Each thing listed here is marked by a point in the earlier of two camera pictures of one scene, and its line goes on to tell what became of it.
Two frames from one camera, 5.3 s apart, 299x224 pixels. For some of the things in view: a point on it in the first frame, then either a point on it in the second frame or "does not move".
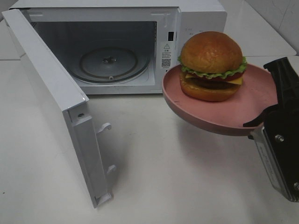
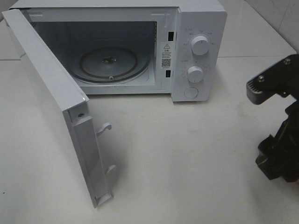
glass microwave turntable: x=110 y=65 does not move
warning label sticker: x=167 y=55 does not move
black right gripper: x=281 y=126 -> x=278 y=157
